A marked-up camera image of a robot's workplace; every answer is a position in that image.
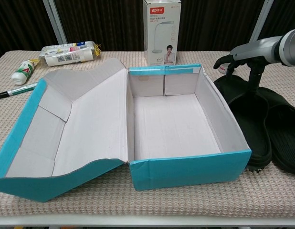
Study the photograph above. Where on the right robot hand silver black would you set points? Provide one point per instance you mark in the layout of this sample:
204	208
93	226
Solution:
257	51

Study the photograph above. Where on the black rubber slipper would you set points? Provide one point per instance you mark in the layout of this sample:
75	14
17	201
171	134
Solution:
247	119
288	148

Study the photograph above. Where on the teal cardboard shoe box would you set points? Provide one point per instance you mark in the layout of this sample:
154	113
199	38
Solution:
185	171

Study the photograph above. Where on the small white cream jar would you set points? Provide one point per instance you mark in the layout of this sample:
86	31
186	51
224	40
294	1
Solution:
222	69

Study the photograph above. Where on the white desk lamp carton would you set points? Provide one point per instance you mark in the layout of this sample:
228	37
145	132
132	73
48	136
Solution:
161	35

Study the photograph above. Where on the dark brown curtain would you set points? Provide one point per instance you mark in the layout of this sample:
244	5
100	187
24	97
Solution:
109	23

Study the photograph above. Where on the beige waffle tablecloth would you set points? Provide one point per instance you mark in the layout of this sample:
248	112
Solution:
147	202

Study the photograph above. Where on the clear plastic toiletry pack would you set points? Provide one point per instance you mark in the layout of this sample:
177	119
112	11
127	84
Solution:
66	46

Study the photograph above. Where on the white tube with QR code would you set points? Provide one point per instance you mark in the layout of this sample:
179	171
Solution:
66	58

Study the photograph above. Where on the white green bottle red letter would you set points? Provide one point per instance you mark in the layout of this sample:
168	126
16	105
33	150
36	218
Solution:
23	71

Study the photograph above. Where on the green black marker pen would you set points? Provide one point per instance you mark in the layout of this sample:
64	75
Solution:
16	90

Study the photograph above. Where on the white metal frame post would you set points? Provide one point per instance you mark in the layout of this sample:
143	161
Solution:
54	21
259	21

